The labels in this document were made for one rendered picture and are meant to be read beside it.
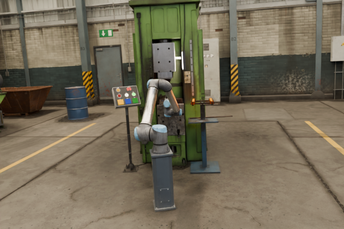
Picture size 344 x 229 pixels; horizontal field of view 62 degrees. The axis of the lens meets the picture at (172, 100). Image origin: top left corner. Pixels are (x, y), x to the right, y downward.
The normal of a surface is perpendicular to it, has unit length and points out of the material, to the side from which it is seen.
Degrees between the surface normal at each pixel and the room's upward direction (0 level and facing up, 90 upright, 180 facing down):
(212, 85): 90
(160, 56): 90
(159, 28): 90
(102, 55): 90
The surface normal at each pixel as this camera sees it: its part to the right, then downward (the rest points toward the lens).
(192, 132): -0.02, 0.14
